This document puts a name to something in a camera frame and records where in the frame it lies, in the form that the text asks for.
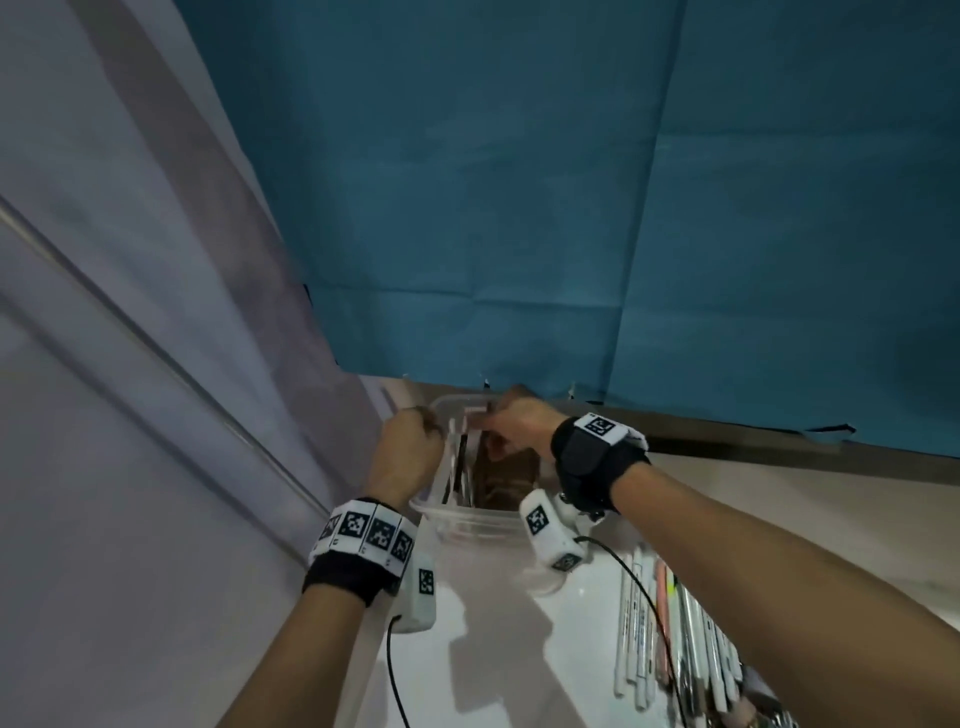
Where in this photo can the brown cardboard divider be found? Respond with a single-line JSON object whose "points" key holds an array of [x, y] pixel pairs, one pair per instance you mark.
{"points": [[510, 480]]}

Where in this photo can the person's right hand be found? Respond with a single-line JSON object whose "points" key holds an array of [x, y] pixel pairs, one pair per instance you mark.
{"points": [[525, 424]]}

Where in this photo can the person's left forearm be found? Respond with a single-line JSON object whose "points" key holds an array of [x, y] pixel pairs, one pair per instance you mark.
{"points": [[300, 667]]}

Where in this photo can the person's right forearm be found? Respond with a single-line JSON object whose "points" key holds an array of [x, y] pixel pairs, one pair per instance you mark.
{"points": [[787, 585]]}

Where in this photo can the person's left hand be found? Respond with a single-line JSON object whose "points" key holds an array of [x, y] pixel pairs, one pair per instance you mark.
{"points": [[405, 457]]}

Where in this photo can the black wristband with marker tags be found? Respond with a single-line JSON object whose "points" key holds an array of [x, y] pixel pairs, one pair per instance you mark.
{"points": [[360, 532], [592, 465]]}

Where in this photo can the clear plastic storage box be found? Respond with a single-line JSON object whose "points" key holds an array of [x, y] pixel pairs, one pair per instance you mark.
{"points": [[465, 521]]}

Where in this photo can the blue backdrop cloth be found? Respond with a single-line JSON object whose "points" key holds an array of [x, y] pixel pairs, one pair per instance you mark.
{"points": [[525, 187]]}

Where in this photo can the row of white marker pens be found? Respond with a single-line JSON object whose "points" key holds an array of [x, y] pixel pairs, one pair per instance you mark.
{"points": [[637, 637]]}

